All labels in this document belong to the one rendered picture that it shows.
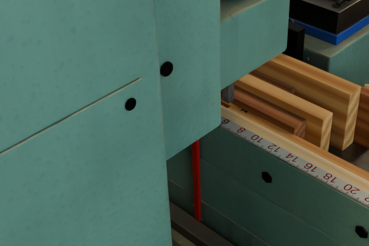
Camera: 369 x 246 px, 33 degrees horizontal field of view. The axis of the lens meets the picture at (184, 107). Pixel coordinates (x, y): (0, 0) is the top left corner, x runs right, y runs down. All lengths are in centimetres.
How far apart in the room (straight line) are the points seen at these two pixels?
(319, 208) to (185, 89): 17
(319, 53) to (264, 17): 15
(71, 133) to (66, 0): 7
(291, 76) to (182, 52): 23
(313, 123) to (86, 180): 31
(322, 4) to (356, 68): 9
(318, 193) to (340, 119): 12
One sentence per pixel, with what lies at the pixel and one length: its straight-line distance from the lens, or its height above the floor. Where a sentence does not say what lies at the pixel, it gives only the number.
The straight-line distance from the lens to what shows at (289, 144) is 58.
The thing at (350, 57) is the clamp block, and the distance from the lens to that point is 74.
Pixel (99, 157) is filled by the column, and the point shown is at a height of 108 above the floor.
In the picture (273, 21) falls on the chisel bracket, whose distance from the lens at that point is 59.
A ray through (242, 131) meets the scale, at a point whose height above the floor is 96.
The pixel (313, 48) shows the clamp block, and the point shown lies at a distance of 72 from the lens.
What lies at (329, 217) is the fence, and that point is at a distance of 56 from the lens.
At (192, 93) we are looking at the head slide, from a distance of 47.
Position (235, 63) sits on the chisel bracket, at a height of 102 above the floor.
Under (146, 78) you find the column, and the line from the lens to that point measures 37.
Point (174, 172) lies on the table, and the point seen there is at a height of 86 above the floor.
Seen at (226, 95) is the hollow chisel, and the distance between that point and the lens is 63.
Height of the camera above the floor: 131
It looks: 35 degrees down
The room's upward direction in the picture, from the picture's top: 3 degrees counter-clockwise
